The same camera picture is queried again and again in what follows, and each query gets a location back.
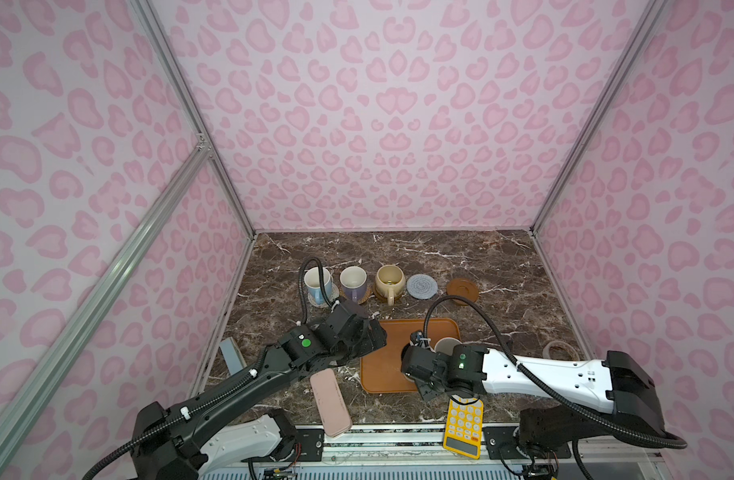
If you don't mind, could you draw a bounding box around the white speckled mug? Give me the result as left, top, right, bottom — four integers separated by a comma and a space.
433, 337, 462, 356

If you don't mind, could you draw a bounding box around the multicolour woven cloth coaster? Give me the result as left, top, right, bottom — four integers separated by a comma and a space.
307, 289, 339, 308

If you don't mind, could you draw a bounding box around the lilac mug white inside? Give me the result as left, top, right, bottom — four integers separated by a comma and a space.
339, 266, 368, 304

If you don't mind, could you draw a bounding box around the olive beige glazed mug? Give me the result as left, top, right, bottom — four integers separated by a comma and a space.
374, 265, 406, 306

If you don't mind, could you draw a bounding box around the light blue mug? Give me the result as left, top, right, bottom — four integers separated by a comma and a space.
303, 267, 334, 302

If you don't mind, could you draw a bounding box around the woven rattan coaster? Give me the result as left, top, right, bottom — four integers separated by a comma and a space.
343, 285, 372, 304

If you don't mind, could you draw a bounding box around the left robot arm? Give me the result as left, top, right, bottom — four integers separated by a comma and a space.
131, 300, 387, 479

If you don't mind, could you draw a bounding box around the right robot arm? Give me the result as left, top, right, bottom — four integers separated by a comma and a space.
401, 344, 686, 449

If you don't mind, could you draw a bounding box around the grey-blue felt coaster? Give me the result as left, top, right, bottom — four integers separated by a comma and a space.
406, 274, 438, 300

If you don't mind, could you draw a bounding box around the pink eyeglass case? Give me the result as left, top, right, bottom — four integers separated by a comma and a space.
310, 369, 352, 438

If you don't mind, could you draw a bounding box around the yellow calculator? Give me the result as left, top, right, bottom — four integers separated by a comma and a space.
442, 396, 484, 460

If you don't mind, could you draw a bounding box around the white tape roll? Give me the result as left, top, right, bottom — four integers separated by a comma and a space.
542, 340, 580, 361

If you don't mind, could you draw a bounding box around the small grey white device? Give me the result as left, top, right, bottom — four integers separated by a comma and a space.
219, 338, 247, 376

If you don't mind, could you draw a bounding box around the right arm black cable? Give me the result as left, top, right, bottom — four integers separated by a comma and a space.
422, 295, 687, 450

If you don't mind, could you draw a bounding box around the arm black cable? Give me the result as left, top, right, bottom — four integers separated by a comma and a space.
297, 257, 335, 325
422, 295, 687, 450

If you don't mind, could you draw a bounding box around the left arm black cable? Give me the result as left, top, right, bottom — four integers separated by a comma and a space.
297, 257, 335, 325

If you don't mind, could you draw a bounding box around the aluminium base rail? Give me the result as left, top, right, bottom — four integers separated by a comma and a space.
198, 420, 671, 479

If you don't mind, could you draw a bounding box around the aluminium frame strut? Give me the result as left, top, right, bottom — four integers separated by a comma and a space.
0, 143, 212, 463

